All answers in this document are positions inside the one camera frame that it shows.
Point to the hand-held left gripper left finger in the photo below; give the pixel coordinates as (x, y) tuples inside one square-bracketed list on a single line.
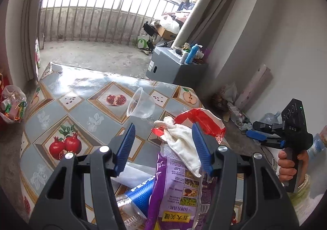
[(125, 148)]

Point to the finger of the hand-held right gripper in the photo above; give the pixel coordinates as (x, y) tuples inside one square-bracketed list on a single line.
[(261, 125), (256, 135)]

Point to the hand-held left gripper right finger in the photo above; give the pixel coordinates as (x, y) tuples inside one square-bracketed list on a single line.
[(201, 148)]

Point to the white cloth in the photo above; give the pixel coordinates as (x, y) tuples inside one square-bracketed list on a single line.
[(181, 140)]

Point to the white paper sheet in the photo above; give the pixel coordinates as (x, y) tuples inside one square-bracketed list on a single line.
[(135, 172)]

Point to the red and white plastic bag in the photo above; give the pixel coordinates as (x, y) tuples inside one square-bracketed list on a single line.
[(204, 120)]

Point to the clear plastic cup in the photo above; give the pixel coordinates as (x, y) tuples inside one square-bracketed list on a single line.
[(143, 107)]

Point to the Pepsi plastic bottle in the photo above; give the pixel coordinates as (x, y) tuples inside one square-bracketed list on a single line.
[(140, 191)]

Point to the purple printed plastic bag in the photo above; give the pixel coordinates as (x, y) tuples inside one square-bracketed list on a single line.
[(173, 194)]

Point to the person's right forearm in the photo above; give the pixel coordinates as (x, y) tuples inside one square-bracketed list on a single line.
[(305, 194)]

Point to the trash bag with litter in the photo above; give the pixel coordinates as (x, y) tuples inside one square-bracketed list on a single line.
[(12, 107)]

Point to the person's right hand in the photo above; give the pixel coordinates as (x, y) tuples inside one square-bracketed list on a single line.
[(284, 166)]

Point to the clear blue water jug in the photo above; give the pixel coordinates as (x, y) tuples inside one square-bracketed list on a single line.
[(269, 117), (318, 143)]

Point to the pile of litter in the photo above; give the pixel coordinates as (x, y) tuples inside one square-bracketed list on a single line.
[(237, 115)]

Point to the long pink box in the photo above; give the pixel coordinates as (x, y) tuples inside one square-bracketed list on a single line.
[(255, 86)]

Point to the white bag with red print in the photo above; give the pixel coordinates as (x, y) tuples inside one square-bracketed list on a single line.
[(228, 93)]

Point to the dark snack box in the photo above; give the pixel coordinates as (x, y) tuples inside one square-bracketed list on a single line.
[(218, 100)]

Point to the fruit print tablecloth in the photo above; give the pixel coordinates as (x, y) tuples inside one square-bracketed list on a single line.
[(84, 86)]

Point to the grey cabinet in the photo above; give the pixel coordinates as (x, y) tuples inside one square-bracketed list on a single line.
[(173, 68)]

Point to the small white bottle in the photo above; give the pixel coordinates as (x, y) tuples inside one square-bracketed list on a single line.
[(183, 58)]

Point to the blue detergent bottle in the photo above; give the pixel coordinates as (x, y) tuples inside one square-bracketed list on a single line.
[(191, 53)]

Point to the green and white object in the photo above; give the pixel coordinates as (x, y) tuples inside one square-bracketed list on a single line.
[(143, 41)]

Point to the cardboard box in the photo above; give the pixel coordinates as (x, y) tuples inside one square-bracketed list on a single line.
[(167, 33)]

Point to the black object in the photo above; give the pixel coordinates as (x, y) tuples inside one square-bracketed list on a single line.
[(149, 29)]

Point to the striped plastic bag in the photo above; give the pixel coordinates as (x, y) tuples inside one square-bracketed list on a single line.
[(37, 53)]

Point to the beige curtain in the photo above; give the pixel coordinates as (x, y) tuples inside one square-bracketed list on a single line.
[(209, 2)]

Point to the metal balcony railing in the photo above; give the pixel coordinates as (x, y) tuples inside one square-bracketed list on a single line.
[(102, 15)]

